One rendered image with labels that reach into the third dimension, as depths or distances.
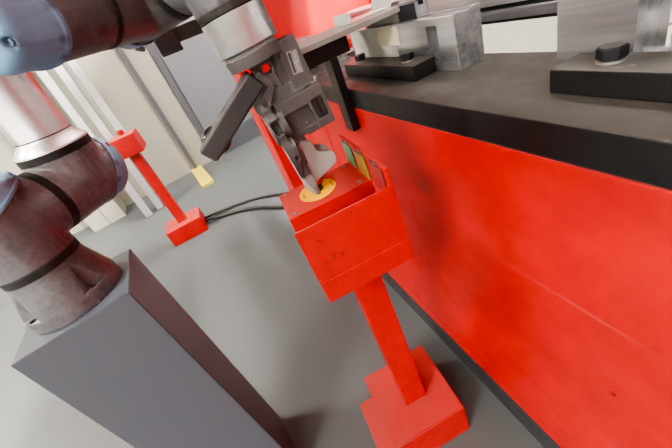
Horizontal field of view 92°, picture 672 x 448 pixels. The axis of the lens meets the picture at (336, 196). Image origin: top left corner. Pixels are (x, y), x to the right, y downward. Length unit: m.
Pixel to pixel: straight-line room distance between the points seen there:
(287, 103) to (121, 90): 3.51
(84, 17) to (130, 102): 3.50
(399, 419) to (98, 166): 0.91
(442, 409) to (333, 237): 0.66
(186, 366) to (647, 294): 0.73
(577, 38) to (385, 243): 0.36
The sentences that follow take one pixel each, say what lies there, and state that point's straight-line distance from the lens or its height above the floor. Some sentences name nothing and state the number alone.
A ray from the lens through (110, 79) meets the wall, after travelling 3.88.
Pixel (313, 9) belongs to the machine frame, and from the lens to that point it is 1.70.
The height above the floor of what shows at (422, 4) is 0.99.
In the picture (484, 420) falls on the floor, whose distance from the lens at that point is 1.14.
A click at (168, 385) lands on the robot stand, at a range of 0.80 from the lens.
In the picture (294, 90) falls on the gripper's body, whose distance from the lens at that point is 0.43.
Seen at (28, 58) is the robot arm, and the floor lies 1.10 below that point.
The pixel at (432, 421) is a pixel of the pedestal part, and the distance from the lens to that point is 1.02.
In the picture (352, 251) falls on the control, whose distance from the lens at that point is 0.51.
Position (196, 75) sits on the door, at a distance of 3.88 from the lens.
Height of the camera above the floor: 1.06
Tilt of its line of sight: 30 degrees down
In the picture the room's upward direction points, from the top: 22 degrees counter-clockwise
